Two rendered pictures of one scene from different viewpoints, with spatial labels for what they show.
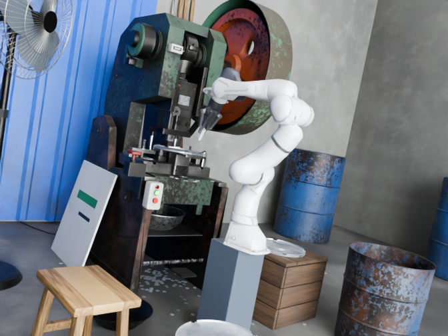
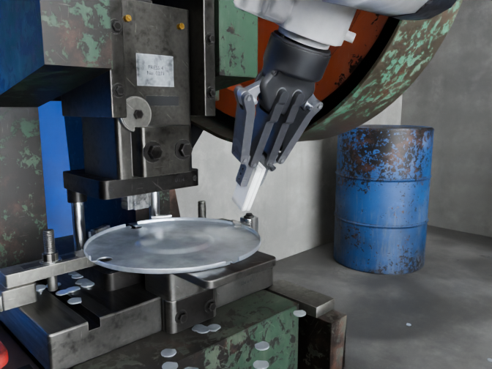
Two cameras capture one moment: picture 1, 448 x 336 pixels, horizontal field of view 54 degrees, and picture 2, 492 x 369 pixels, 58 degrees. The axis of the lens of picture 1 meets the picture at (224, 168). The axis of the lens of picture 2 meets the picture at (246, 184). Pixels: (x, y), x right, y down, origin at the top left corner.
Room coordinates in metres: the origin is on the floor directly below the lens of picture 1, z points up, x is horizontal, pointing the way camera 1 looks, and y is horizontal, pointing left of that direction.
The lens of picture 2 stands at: (1.74, 0.21, 1.01)
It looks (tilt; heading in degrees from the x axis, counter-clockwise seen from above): 10 degrees down; 355
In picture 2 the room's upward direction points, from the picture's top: straight up
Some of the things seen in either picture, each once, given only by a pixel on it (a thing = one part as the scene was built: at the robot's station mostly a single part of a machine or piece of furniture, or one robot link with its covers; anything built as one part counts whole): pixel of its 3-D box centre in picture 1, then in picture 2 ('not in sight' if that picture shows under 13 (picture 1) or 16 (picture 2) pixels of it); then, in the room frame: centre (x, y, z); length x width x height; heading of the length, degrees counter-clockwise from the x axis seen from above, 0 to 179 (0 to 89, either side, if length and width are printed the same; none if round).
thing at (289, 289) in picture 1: (273, 278); not in sight; (2.41, -0.38, 0.18); 0.40 x 0.38 x 0.35; 45
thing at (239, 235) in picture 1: (248, 231); not in sight; (1.94, -0.16, 0.52); 0.22 x 0.19 x 0.14; 45
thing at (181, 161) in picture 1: (182, 163); (193, 285); (2.44, 0.23, 0.72); 0.25 x 0.14 x 0.14; 39
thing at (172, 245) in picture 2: (179, 150); (175, 240); (2.48, 0.26, 0.78); 0.29 x 0.29 x 0.01
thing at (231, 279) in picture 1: (229, 290); not in sight; (1.97, -0.13, 0.23); 0.18 x 0.18 x 0.45; 45
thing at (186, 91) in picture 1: (179, 104); (141, 88); (2.55, 0.32, 1.04); 0.17 x 0.15 x 0.30; 39
